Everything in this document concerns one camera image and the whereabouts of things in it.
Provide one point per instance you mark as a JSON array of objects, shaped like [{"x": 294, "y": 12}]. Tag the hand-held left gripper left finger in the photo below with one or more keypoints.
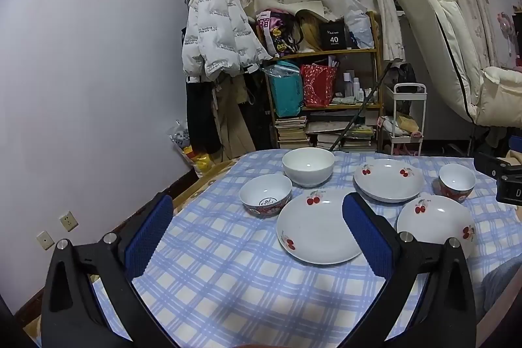
[{"x": 149, "y": 238}]

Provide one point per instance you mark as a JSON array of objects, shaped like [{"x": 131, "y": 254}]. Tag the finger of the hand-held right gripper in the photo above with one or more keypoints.
[{"x": 487, "y": 166}]

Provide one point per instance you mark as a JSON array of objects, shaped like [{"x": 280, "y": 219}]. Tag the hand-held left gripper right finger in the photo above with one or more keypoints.
[{"x": 367, "y": 238}]

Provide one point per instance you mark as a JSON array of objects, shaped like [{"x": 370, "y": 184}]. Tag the white cherry print plate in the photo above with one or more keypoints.
[
  {"x": 387, "y": 181},
  {"x": 436, "y": 221},
  {"x": 314, "y": 229}
]

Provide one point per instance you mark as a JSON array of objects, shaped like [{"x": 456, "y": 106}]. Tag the large plain white bowl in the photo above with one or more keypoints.
[{"x": 308, "y": 168}]

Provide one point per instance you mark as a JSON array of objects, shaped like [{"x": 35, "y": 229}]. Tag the small red patterned bowl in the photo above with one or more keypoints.
[{"x": 456, "y": 176}]

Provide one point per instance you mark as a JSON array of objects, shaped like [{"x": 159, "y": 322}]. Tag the cream cushion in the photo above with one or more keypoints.
[{"x": 503, "y": 91}]

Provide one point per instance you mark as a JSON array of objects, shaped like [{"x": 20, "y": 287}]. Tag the blue plaid blanket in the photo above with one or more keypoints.
[{"x": 228, "y": 270}]

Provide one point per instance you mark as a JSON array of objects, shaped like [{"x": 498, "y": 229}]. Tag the person's grey trousers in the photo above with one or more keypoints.
[{"x": 503, "y": 282}]

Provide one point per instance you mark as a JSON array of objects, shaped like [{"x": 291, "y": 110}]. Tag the pile of magazines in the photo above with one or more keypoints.
[{"x": 354, "y": 136}]

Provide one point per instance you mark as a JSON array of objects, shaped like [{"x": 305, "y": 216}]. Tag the plastic bag of snacks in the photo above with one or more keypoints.
[{"x": 183, "y": 140}]

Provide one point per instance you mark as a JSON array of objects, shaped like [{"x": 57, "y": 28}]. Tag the white trolley cart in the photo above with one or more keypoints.
[{"x": 410, "y": 88}]

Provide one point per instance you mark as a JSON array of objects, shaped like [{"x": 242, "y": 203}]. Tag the blue red patterned bowl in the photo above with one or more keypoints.
[{"x": 265, "y": 193}]

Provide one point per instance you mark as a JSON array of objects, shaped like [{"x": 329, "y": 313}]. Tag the dark green pole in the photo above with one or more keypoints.
[{"x": 359, "y": 109}]

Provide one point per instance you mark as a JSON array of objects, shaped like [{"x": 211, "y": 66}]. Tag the black hanging coat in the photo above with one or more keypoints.
[{"x": 200, "y": 119}]

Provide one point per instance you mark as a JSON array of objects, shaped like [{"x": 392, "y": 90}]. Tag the stack of old books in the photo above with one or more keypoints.
[{"x": 291, "y": 132}]

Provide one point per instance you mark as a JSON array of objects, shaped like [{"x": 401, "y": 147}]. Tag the small pink fan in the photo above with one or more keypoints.
[{"x": 505, "y": 26}]

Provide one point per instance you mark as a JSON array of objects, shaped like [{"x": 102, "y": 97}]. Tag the cream recliner chair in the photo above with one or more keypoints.
[{"x": 444, "y": 30}]

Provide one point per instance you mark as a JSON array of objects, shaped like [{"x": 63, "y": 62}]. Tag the beige hanging coat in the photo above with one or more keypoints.
[{"x": 232, "y": 119}]

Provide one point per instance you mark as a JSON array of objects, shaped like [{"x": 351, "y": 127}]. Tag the row of toiletry bottles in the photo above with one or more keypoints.
[{"x": 354, "y": 87}]

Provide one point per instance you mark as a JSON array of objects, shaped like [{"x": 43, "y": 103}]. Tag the red gift bag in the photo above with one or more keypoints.
[{"x": 318, "y": 85}]

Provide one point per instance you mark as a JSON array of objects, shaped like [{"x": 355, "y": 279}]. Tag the teal plastic package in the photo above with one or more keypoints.
[{"x": 287, "y": 91}]

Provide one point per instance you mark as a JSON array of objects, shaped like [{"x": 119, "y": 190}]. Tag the bamboo shelf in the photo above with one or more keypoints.
[{"x": 326, "y": 53}]

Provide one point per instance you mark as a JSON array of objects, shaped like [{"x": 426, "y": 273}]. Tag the white plastic bag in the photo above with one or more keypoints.
[{"x": 359, "y": 24}]

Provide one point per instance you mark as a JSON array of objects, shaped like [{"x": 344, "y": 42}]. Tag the black cardboard box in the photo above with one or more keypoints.
[{"x": 333, "y": 36}]

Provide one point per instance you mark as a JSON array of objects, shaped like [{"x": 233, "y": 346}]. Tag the tan bag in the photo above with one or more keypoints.
[{"x": 310, "y": 32}]

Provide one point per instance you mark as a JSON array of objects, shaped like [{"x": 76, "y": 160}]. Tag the white printed puffer jacket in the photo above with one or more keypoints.
[{"x": 220, "y": 30}]

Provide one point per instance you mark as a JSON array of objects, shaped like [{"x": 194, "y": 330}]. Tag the colourful printed bag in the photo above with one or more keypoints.
[{"x": 273, "y": 28}]

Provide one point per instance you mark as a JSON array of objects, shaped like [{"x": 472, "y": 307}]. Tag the white wall socket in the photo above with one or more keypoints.
[
  {"x": 68, "y": 221},
  {"x": 45, "y": 240}
]

